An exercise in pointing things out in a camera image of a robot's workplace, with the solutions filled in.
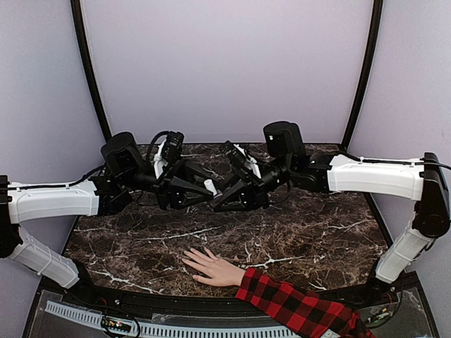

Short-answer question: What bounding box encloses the small green circuit board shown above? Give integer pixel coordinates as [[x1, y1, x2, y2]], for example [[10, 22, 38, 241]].
[[101, 316, 132, 332]]

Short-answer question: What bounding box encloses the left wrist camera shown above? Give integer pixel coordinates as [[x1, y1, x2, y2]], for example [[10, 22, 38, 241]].
[[147, 131, 185, 179]]

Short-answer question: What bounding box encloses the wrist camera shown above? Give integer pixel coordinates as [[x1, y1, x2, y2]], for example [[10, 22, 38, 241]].
[[147, 131, 185, 179], [219, 141, 263, 187]]

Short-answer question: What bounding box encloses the black front table rail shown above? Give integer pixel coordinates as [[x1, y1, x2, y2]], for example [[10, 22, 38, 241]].
[[80, 283, 371, 318]]

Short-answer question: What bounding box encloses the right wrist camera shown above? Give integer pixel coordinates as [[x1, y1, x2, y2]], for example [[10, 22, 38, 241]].
[[219, 141, 263, 187]]

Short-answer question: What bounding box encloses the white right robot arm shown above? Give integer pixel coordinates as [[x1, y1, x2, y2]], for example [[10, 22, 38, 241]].
[[204, 121, 450, 306]]

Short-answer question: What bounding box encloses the black frame post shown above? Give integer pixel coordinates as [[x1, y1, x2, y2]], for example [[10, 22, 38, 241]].
[[70, 0, 112, 142], [340, 0, 383, 151]]

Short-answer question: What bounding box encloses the black right frame post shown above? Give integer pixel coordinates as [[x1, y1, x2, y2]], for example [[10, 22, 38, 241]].
[[340, 0, 383, 151]]

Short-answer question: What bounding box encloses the right wiring board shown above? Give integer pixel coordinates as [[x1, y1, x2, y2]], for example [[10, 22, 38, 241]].
[[365, 307, 397, 328]]

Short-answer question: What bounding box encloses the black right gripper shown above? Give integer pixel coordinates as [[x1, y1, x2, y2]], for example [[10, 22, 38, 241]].
[[209, 156, 293, 212]]

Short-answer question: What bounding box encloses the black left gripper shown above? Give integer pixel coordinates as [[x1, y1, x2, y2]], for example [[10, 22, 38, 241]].
[[121, 155, 221, 211]]

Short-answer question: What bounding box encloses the red plaid sleeve forearm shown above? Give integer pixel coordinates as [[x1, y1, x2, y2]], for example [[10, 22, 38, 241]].
[[235, 268, 374, 337]]

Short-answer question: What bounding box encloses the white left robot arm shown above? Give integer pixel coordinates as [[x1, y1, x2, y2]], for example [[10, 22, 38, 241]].
[[1, 131, 218, 307]]

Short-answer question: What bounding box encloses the mannequin hand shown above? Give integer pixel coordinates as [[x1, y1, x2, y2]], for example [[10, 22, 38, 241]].
[[182, 247, 245, 287]]

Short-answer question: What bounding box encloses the black left frame post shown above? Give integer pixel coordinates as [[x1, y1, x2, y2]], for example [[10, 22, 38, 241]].
[[70, 0, 112, 142]]

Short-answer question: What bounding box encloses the grey slotted cable duct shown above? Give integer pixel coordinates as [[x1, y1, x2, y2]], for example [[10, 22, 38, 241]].
[[44, 301, 296, 338]]

